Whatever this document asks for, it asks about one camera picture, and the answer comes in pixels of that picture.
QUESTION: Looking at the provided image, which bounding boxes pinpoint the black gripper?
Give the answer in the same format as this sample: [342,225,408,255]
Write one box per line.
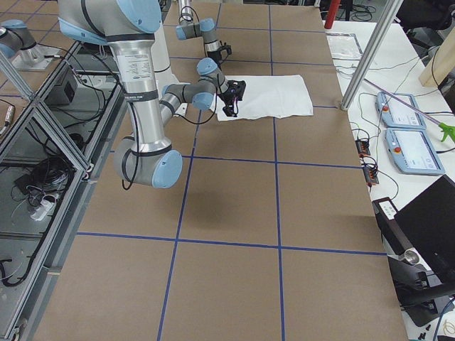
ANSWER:
[219,80,246,117]
[207,50,223,70]

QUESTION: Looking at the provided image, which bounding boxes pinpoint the white long-sleeve printed shirt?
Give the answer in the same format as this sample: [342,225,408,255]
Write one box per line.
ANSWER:
[211,75,314,121]

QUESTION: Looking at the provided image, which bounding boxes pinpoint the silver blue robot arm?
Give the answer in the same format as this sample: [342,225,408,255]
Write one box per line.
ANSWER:
[176,1,232,68]
[58,1,246,188]

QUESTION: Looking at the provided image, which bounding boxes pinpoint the red cylinder object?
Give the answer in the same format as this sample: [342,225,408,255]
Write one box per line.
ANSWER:
[324,0,341,29]

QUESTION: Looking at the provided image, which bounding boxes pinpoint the plastic bag with paper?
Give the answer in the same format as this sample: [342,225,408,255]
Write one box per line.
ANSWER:
[326,33,363,60]

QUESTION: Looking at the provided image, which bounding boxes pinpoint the orange black adapter box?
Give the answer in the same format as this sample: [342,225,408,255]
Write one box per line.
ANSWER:
[363,166,379,187]
[355,139,371,158]

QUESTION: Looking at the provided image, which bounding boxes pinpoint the upper blue teach pendant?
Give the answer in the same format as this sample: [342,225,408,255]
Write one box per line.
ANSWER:
[376,92,427,130]

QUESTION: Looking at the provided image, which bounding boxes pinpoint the blue teach pendant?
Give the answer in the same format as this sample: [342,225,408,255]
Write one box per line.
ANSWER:
[385,128,445,175]
[376,92,427,130]

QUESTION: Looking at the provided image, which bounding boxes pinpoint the lower blue teach pendant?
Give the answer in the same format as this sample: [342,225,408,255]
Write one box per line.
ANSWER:
[385,128,445,175]

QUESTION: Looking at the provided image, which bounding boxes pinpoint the white power strip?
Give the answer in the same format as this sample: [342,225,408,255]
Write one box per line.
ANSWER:
[31,199,56,221]

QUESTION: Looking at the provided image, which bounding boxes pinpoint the metal reacher grabber tool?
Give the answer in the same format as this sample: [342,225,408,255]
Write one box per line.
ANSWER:
[363,78,455,142]

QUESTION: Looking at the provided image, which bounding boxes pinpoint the black laptop computer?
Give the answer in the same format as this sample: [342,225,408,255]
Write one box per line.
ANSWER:
[373,175,454,327]

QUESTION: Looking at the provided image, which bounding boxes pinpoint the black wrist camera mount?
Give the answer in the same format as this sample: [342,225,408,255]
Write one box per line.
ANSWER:
[218,42,232,58]

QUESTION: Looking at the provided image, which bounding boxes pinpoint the grey aluminium frame post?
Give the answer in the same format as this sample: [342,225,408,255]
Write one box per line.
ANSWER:
[341,0,403,111]

